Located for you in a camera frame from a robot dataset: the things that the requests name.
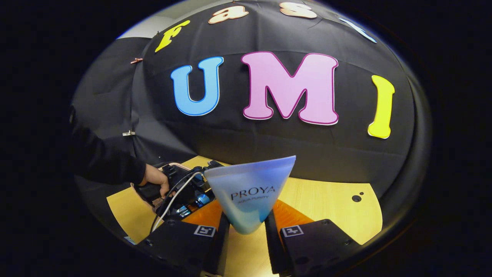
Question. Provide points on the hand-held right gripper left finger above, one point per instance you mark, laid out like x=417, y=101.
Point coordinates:
x=219, y=246

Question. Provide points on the pale blue skincare tube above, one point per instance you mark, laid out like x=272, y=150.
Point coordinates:
x=250, y=192

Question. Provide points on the silver cloth clip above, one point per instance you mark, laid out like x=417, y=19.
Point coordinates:
x=128, y=133

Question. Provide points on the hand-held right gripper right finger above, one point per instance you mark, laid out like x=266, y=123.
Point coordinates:
x=273, y=246

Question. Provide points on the black backdrop cloth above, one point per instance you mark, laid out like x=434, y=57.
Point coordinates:
x=307, y=154

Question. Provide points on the copper cloth clip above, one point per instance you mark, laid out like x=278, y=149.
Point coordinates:
x=136, y=60

